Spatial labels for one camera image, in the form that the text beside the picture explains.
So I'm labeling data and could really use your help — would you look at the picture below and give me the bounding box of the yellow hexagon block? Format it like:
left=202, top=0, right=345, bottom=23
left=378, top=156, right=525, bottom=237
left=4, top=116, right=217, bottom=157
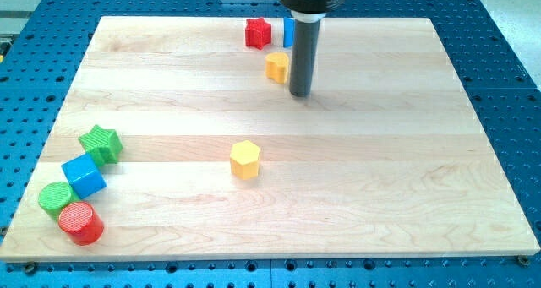
left=230, top=140, right=260, bottom=180

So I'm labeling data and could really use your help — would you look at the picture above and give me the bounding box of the blue triangle block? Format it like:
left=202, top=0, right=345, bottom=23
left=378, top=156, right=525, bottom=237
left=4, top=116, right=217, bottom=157
left=282, top=18, right=295, bottom=48

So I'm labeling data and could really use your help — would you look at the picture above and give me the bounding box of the yellow heart block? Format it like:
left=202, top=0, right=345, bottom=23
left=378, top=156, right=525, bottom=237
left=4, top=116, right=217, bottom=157
left=265, top=52, right=289, bottom=84

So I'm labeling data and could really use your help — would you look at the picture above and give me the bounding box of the red star block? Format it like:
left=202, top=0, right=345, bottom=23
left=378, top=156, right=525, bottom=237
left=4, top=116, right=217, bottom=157
left=244, top=18, right=272, bottom=50

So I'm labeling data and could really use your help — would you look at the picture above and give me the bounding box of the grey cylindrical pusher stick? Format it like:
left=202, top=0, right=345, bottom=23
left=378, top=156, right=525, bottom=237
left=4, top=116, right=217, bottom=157
left=289, top=11, right=325, bottom=98

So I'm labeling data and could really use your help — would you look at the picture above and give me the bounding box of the wooden board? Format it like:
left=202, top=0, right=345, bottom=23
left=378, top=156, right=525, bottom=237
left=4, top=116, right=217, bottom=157
left=1, top=16, right=539, bottom=262

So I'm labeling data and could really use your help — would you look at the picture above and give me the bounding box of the green star block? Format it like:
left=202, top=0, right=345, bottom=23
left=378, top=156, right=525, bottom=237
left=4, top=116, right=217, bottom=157
left=78, top=125, right=123, bottom=167

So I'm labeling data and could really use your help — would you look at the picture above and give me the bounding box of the blue cube block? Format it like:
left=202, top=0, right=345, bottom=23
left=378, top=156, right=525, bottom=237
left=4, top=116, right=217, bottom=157
left=61, top=154, right=107, bottom=199

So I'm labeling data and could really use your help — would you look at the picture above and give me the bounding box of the red cylinder block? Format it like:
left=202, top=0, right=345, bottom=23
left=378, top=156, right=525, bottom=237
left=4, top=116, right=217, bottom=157
left=57, top=201, right=104, bottom=246

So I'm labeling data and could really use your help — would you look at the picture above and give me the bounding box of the green cylinder block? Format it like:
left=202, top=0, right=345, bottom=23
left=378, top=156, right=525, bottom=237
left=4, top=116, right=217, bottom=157
left=38, top=182, right=79, bottom=221

